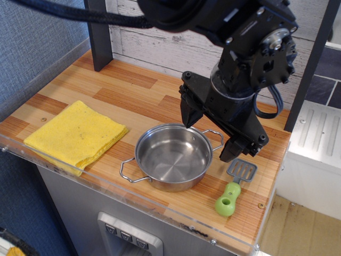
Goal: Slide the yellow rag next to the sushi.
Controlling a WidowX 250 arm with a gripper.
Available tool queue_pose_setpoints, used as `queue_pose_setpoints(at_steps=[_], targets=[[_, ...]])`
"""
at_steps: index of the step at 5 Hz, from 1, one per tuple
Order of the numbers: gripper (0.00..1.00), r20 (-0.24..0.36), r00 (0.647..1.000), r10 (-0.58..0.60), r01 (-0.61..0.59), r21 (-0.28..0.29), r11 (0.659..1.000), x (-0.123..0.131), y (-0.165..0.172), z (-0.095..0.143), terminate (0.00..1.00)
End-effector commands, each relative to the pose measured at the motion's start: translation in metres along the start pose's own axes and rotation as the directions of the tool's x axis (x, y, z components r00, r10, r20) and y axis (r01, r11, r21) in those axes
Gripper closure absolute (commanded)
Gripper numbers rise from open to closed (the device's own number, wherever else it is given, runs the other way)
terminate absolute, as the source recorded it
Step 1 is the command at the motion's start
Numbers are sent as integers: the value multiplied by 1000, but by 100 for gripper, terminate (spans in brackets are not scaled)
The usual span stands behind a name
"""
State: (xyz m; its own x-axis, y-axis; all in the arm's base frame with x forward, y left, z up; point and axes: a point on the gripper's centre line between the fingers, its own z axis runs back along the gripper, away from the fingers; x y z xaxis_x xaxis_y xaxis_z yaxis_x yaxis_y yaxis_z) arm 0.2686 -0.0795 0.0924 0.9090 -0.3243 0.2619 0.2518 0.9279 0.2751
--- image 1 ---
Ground yellow black object on floor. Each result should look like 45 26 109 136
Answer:
1 228 39 255

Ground stainless steel pot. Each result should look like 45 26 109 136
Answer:
119 123 224 192

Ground dark shelf post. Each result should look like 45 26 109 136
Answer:
84 0 114 72
284 0 340 132

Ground dark left shelf post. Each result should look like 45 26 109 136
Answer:
84 0 114 72

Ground white side cabinet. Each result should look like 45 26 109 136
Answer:
276 101 340 219

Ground dark right shelf post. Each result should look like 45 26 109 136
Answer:
284 0 340 132

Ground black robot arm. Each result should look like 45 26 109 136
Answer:
138 1 298 162

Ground silver button panel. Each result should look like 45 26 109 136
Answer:
97 212 164 255

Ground yellow towel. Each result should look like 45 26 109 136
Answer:
24 101 128 177

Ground clear acrylic front guard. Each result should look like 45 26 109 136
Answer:
1 130 289 255

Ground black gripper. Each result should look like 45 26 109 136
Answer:
179 71 269 162

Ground black braided cable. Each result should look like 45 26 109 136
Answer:
13 0 154 29

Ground green handled grey spatula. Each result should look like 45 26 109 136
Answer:
215 158 258 217

